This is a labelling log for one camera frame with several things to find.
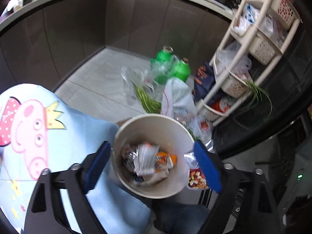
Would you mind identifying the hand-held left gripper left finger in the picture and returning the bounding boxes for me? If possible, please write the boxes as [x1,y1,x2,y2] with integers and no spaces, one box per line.
[24,141,113,234]

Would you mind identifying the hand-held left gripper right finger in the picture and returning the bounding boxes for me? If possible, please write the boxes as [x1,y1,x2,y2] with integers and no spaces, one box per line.
[193,140,284,234]

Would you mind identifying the clear nut snack packet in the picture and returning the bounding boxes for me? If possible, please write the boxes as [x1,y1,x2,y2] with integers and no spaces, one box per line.
[186,152,209,191]

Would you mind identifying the silver foil wrapper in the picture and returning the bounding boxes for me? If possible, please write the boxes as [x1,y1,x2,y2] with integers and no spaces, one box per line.
[123,151,139,170]

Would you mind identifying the orange snack bag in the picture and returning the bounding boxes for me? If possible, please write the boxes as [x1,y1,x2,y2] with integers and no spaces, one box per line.
[156,151,178,170]

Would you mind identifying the white red wrapper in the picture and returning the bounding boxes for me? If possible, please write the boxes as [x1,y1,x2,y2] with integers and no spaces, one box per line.
[134,143,160,176]

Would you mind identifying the white round bucket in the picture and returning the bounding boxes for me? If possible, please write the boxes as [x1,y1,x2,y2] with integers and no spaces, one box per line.
[111,114,195,199]

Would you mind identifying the clear bag with red print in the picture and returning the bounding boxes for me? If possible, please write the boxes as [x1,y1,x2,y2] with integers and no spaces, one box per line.
[189,113,215,142]

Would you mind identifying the cartoon pig printed tablecloth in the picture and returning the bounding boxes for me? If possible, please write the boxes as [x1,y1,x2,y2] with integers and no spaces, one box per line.
[0,83,153,234]

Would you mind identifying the person's right leg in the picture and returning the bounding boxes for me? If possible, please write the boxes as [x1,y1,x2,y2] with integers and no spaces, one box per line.
[153,197,210,234]

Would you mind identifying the pale blue plastic bag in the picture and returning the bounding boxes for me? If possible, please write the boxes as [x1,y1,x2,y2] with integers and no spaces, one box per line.
[162,78,197,120]

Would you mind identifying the bundle of green beans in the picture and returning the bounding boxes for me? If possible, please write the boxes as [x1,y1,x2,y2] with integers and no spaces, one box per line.
[133,84,162,114]

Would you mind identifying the navy shopping bag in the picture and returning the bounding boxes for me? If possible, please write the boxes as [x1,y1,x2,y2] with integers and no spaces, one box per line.
[192,62,216,102]

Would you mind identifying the green plant leaves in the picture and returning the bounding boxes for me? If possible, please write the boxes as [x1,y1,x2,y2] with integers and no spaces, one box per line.
[244,79,273,118]

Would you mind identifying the crumpled clear floor bag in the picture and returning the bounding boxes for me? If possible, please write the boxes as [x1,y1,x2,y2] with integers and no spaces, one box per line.
[121,65,162,96]

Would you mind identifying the green plastic bottle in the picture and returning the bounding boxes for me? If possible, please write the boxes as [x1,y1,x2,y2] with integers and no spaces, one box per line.
[150,45,174,83]
[172,57,191,82]

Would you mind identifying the white plastic rack bag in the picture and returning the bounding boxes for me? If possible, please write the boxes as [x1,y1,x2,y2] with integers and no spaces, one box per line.
[216,41,252,79]

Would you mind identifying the white basket rack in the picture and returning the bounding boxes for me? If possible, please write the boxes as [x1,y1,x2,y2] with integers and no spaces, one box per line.
[195,0,301,127]

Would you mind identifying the dark kitchen counter cabinets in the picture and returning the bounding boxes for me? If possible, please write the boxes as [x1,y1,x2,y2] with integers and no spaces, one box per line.
[0,0,236,99]

